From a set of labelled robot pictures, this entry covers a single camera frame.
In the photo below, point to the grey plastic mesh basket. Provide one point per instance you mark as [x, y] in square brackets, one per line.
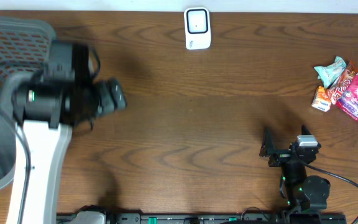
[24, 47]

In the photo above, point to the orange-red snack bar wrapper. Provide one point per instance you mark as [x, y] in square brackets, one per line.
[342, 83]

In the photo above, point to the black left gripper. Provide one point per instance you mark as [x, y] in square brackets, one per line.
[112, 95]

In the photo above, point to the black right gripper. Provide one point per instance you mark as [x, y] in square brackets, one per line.
[280, 156]

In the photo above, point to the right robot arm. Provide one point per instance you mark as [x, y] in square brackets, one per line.
[306, 195]

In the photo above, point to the mint green wipes pack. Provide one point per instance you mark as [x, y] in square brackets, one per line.
[330, 73]

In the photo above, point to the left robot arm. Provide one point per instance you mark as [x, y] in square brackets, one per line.
[46, 108]

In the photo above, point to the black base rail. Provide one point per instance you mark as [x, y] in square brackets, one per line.
[136, 218]

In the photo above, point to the small orange tissue pack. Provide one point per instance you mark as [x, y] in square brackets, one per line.
[321, 100]

